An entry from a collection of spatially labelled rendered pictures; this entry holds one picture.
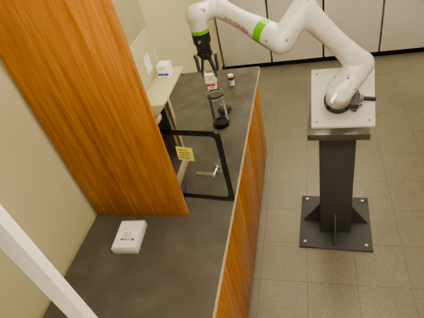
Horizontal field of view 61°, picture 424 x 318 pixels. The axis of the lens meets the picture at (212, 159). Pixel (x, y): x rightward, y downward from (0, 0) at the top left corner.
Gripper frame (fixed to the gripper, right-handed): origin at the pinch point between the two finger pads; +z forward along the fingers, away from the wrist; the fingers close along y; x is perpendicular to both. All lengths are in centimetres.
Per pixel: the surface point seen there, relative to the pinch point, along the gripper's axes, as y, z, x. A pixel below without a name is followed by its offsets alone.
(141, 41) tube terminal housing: -12, -41, -41
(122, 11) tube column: -12, -56, -48
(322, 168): 59, 63, -8
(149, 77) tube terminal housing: -12, -26, -45
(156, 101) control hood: -5, -24, -61
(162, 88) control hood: -5, -24, -51
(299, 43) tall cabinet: 40, 97, 247
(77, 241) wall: -55, 33, -89
